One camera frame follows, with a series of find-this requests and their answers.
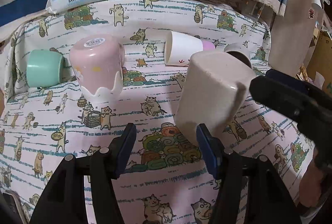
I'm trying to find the white paper cup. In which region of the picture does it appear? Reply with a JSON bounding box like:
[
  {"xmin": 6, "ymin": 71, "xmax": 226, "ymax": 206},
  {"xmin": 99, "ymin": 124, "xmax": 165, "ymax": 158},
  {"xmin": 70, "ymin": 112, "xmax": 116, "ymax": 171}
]
[{"xmin": 164, "ymin": 31, "xmax": 203, "ymax": 66}]

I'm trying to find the mint green cup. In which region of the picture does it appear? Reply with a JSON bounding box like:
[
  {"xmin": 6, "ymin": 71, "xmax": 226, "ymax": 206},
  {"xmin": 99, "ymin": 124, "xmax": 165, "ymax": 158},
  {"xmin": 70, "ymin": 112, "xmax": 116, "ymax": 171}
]
[{"xmin": 26, "ymin": 49, "xmax": 64, "ymax": 88}]

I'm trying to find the pink cup with white base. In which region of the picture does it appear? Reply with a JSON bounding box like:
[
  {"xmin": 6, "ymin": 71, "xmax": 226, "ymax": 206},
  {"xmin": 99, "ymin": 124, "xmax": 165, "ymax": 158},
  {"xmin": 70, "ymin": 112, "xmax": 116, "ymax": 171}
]
[{"xmin": 69, "ymin": 34, "xmax": 125, "ymax": 103}]

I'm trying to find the small pink cup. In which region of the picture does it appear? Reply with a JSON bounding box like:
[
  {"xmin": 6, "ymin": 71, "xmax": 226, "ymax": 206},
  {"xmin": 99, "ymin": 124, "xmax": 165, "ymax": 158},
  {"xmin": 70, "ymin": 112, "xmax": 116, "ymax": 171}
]
[{"xmin": 201, "ymin": 40, "xmax": 216, "ymax": 51}]

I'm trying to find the grey round cup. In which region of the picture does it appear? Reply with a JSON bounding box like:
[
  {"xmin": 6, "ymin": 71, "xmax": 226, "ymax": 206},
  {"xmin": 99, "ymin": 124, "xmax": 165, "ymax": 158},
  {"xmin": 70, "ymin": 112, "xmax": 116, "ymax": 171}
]
[{"xmin": 223, "ymin": 43, "xmax": 252, "ymax": 68}]

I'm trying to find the beige square plastic cup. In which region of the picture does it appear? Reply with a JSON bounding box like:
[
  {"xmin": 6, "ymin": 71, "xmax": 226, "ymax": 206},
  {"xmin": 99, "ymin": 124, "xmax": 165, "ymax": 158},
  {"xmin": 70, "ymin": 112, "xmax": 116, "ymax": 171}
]
[{"xmin": 174, "ymin": 51, "xmax": 256, "ymax": 146}]

